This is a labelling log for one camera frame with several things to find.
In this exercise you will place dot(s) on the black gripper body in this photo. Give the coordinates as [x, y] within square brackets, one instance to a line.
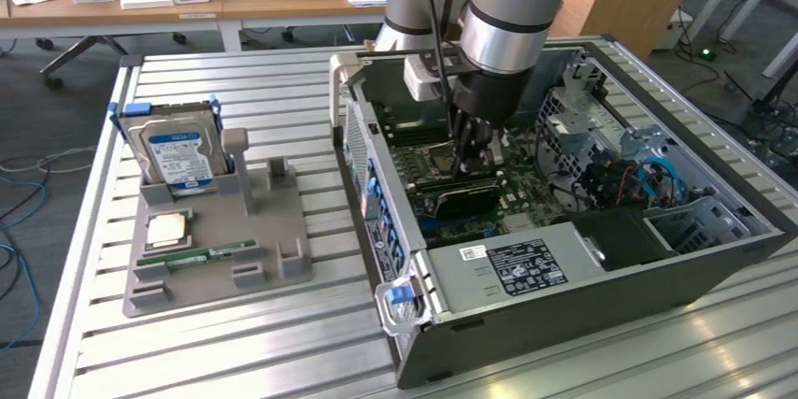
[489, 95]

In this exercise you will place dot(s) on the black Nvidia graphics card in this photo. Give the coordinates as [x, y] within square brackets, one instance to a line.
[470, 200]

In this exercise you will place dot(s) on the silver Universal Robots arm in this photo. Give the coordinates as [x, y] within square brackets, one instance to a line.
[505, 20]

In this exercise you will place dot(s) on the metal socket cover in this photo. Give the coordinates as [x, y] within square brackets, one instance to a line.
[498, 151]

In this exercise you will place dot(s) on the CPU socket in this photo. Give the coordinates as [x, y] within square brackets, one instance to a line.
[440, 158]

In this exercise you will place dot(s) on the black RAM slot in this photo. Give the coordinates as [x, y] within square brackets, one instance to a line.
[414, 138]
[412, 128]

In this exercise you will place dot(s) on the green motherboard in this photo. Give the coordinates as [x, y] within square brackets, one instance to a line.
[530, 193]

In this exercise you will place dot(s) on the silver perforated drive cage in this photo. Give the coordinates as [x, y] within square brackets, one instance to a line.
[574, 128]

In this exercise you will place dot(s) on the blue card retention clip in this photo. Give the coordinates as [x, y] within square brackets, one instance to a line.
[386, 229]
[375, 189]
[381, 209]
[393, 249]

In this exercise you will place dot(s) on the black plastic shroud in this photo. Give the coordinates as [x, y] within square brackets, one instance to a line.
[624, 240]

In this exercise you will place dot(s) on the grey power supply unit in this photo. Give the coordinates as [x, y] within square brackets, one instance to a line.
[456, 287]

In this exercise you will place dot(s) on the blue case latch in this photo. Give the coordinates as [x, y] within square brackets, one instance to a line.
[401, 297]

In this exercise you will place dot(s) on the device with green light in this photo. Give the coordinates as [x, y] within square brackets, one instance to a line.
[708, 52]

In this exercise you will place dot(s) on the wooden office desk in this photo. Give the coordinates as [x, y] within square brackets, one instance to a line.
[94, 16]
[293, 2]

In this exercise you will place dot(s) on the silver disk bay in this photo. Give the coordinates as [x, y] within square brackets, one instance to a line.
[705, 226]

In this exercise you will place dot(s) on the dark grey PC case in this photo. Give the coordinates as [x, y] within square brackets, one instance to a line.
[561, 324]

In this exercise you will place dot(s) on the grey printed parts rack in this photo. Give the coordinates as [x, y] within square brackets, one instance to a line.
[250, 240]

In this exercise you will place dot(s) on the black floor stand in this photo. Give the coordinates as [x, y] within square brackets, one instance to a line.
[770, 104]

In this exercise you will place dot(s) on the hard disk in blue carrier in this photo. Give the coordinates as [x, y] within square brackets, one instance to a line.
[178, 156]

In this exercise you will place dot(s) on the silver CPU chip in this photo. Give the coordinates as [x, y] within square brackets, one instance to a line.
[165, 228]

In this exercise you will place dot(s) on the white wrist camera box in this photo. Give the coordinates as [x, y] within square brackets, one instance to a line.
[424, 79]

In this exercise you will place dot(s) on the white wall box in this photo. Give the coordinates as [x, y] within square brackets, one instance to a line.
[677, 34]

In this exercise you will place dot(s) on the white desk frame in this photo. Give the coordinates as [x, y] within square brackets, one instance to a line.
[717, 2]

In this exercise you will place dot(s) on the grey wheeled leg frame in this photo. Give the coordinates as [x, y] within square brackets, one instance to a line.
[75, 54]

